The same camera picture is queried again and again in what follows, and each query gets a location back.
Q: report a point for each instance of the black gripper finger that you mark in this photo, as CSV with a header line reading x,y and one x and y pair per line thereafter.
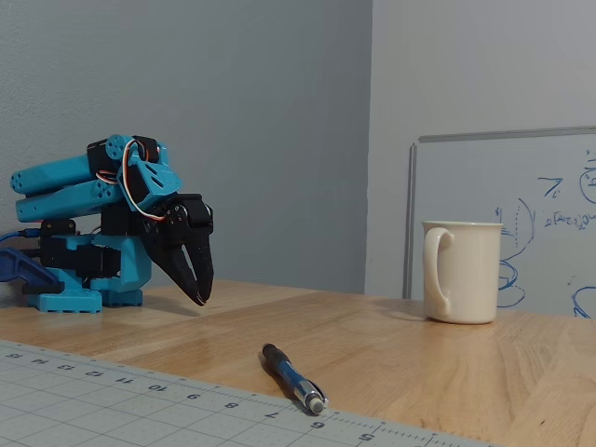
x,y
179,274
204,265

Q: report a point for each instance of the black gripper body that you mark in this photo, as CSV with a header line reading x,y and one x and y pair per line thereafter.
x,y
195,218

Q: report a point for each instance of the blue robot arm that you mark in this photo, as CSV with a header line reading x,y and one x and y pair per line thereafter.
x,y
56,174

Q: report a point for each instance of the blue and silver pen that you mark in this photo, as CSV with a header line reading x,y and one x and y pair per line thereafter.
x,y
291,375

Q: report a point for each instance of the grey cutting mat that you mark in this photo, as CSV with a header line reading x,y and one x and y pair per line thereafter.
x,y
116,410

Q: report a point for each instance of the dark blue table clamp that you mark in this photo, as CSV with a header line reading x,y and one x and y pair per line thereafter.
x,y
23,272

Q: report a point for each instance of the cream ceramic mug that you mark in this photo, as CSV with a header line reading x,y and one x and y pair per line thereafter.
x,y
475,270

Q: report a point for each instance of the whiteboard with blue drawings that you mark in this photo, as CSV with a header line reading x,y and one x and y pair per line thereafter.
x,y
535,163

